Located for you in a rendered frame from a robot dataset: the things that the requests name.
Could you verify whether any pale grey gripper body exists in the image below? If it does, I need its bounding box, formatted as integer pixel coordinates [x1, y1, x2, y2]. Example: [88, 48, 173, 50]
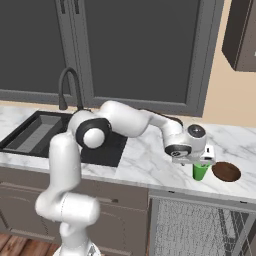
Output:
[171, 153, 216, 166]

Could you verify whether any green cup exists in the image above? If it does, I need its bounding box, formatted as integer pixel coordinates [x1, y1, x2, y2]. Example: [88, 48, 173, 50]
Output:
[192, 162, 212, 182]

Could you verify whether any brown bowl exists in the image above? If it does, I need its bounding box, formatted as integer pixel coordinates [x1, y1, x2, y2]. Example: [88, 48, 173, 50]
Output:
[211, 161, 242, 183]

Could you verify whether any grey dishwasher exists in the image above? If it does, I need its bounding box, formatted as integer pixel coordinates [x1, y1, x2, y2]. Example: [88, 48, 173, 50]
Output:
[147, 190, 256, 256]

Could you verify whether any grey cupboard door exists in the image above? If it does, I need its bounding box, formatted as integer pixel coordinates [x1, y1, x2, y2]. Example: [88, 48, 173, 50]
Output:
[0, 182, 62, 242]
[87, 202, 148, 256]

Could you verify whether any grey drawer front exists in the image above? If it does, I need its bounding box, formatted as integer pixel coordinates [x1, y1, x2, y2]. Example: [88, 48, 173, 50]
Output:
[79, 178, 150, 212]

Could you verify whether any grey framed window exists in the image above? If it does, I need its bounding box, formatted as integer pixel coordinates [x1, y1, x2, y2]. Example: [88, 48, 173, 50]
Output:
[0, 0, 225, 118]

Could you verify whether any black curved tap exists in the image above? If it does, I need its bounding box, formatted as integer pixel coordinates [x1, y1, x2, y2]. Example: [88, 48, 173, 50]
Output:
[58, 66, 85, 112]

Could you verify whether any black sink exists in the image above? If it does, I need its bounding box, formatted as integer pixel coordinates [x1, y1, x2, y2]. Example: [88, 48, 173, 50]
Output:
[0, 110, 129, 168]

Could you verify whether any dark drawer handle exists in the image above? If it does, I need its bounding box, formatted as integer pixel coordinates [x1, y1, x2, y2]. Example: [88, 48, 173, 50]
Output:
[95, 197, 120, 205]

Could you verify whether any dark brown wall cupboard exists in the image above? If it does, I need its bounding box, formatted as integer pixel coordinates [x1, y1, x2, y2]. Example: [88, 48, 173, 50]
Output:
[221, 0, 256, 73]

